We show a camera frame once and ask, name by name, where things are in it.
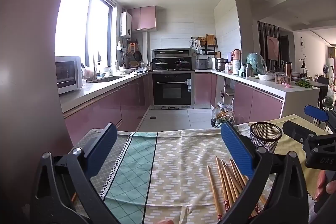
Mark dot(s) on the bag of green vegetables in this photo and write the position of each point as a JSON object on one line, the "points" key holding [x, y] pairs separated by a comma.
{"points": [[225, 119]]}

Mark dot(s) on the brown tumbler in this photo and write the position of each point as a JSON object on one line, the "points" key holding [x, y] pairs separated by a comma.
{"points": [[288, 68]]}

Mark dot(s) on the pink base cabinets with sink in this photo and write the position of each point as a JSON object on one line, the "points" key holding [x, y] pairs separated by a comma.
{"points": [[105, 108]]}

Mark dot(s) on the wall rack with cutting boards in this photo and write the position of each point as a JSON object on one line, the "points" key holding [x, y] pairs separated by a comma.
{"points": [[207, 43]]}

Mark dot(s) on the white countertop oven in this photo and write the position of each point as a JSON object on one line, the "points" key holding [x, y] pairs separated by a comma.
{"points": [[67, 74]]}

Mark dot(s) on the kitchen faucet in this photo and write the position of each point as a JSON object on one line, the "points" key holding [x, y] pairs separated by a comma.
{"points": [[95, 66]]}

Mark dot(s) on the yellow cloth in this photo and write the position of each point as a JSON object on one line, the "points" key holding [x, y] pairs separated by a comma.
{"points": [[291, 150]]}

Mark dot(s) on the clear plastic jar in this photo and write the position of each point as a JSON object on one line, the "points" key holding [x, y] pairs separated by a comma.
{"points": [[281, 79]]}

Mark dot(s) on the steel flask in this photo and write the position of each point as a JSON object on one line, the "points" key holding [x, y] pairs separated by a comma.
{"points": [[249, 71]]}

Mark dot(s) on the framed wall picture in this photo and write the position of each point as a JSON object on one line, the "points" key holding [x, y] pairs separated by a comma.
{"points": [[273, 47]]}

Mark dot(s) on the pink wall cabinet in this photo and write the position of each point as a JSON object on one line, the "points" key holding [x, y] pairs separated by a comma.
{"points": [[144, 18]]}

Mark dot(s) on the pink peninsula base cabinets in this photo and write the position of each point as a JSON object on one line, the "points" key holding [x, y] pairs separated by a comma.
{"points": [[252, 106]]}

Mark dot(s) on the black built-in oven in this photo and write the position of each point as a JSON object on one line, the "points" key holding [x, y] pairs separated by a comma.
{"points": [[172, 90]]}

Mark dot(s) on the person's right hand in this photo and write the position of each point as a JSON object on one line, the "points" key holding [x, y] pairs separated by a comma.
{"points": [[323, 184]]}

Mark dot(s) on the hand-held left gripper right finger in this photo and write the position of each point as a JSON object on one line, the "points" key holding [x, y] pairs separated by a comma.
{"points": [[237, 148]]}

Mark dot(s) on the pile of wooden chopsticks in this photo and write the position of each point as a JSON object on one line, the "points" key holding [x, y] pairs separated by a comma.
{"points": [[225, 182]]}

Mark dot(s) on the patterned beige teal tablecloth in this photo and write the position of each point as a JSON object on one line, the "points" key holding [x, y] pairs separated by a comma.
{"points": [[178, 166]]}

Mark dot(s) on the oil bottle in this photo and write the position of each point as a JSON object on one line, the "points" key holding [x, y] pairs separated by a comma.
{"points": [[215, 117]]}

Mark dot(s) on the bunch of green herbs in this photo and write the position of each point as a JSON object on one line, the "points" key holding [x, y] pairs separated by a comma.
{"points": [[304, 84]]}

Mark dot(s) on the steel stock pot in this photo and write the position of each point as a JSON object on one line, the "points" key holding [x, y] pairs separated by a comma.
{"points": [[221, 64]]}

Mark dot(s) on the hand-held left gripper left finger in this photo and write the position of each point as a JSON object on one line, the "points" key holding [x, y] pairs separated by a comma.
{"points": [[102, 150]]}

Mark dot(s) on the wall clock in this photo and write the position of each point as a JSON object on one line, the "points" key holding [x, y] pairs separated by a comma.
{"points": [[302, 43]]}

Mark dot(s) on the black dining chair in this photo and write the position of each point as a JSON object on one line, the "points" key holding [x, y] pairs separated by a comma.
{"points": [[323, 90]]}

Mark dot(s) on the black pot with lid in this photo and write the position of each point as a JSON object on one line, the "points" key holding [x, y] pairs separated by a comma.
{"points": [[181, 64]]}

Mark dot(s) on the black wok with lid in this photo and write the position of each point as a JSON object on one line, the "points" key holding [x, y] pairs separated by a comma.
{"points": [[160, 64]]}

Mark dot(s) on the pink kettle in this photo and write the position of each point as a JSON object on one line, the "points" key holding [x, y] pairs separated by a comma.
{"points": [[236, 54]]}

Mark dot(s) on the black mesh utensil holder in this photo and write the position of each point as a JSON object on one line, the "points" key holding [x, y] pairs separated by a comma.
{"points": [[265, 136]]}

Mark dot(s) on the kitchen window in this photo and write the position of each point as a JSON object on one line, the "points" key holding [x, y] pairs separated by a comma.
{"points": [[78, 16]]}

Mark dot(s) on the white bowl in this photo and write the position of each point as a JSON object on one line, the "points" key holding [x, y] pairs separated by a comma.
{"points": [[265, 77]]}

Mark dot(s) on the range hood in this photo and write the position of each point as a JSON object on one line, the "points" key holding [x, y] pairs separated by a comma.
{"points": [[172, 53]]}

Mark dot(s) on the hanging frying pan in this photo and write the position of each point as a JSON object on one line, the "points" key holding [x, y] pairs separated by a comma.
{"points": [[138, 56]]}

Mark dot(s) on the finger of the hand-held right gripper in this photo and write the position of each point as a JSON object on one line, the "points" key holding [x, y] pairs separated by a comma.
{"points": [[296, 130], [316, 112]]}

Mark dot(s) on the white water heater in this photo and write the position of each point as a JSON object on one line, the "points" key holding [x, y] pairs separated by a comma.
{"points": [[126, 24]]}

